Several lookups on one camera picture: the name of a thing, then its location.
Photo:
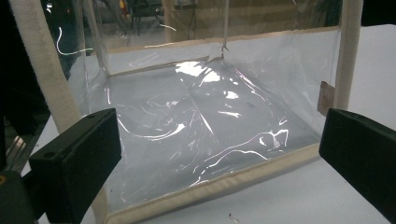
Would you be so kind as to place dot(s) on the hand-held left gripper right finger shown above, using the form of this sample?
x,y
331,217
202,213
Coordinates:
x,y
364,152

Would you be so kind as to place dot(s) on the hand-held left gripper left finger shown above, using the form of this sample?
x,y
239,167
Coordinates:
x,y
77,161

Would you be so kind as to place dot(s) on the clear storage bag beige trim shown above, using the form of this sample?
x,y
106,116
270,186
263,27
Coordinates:
x,y
193,130

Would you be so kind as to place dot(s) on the white table cover sheet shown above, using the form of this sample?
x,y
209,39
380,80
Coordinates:
x,y
311,199

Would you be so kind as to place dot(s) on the black curtain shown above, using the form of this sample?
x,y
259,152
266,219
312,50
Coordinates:
x,y
18,62

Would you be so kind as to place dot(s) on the wooden cabinet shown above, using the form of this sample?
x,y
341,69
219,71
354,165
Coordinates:
x,y
249,18

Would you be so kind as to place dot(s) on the metal floor rail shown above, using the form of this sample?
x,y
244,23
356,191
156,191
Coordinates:
x,y
15,151

